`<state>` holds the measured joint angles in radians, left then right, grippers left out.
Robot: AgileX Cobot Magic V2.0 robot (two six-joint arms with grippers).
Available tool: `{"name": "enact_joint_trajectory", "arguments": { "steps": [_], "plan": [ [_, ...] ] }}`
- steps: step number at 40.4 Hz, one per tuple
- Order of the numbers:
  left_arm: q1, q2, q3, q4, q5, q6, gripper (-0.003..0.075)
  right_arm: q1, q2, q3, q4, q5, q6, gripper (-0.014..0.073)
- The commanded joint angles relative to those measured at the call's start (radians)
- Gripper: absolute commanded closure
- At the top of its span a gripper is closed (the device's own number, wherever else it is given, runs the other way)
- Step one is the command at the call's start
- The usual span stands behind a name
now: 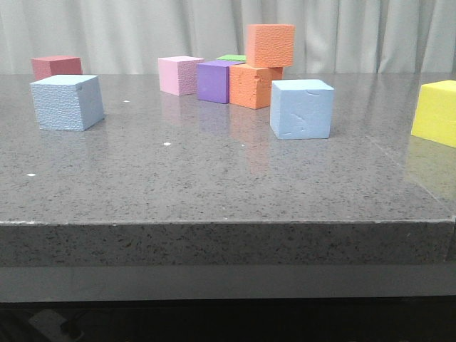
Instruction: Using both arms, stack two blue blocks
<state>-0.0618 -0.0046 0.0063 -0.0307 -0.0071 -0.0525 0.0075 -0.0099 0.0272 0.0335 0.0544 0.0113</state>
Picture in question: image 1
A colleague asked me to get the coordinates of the lower orange foam block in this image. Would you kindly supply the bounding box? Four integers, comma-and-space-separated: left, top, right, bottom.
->
229, 63, 284, 109

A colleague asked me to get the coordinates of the pink foam block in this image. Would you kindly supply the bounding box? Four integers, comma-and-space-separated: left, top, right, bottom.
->
157, 56, 204, 96

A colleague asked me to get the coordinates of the textured light blue foam block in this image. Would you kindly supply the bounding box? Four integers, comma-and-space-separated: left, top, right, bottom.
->
30, 75, 104, 131

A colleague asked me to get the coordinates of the yellow foam block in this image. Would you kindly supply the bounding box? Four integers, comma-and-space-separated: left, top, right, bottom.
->
411, 80, 456, 147

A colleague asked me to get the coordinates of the green foam block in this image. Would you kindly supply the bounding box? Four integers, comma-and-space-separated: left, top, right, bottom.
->
217, 54, 247, 63

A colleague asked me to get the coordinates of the orange foam block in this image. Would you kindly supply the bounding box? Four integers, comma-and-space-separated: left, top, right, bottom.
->
246, 24, 295, 68
229, 63, 284, 109

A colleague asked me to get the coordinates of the purple foam block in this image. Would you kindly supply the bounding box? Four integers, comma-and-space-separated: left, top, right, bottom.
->
197, 60, 242, 103

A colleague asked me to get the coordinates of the red foam block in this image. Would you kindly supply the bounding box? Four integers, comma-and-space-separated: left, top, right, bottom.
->
31, 56, 83, 81

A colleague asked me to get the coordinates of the upper orange foam block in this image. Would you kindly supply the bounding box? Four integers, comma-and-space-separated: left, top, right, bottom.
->
246, 24, 295, 68

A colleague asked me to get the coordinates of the smooth light blue foam block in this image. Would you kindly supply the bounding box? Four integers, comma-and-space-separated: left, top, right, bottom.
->
270, 79, 334, 140

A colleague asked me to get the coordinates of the grey curtain backdrop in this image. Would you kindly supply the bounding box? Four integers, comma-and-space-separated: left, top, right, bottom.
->
1, 1, 455, 74

